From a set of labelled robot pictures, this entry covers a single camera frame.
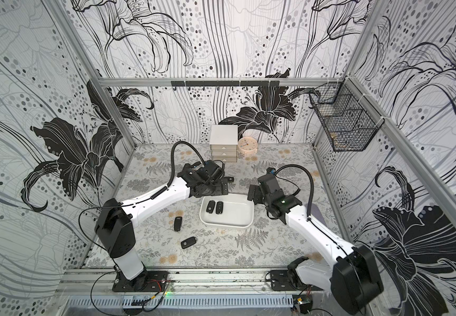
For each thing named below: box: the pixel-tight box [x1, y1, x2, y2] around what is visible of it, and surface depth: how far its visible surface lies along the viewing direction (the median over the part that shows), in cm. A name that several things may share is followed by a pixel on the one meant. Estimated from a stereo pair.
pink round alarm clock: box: [237, 136, 258, 154], surface depth 117 cm
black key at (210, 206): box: [205, 200, 216, 214], surface depth 94 cm
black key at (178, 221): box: [173, 215, 183, 232], surface depth 88 cm
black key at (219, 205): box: [215, 200, 224, 215], surface depth 93 cm
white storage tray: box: [199, 192, 255, 229], surface depth 92 cm
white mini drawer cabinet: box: [209, 124, 239, 163], surface depth 107 cm
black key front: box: [180, 236, 197, 249], surface depth 84 cm
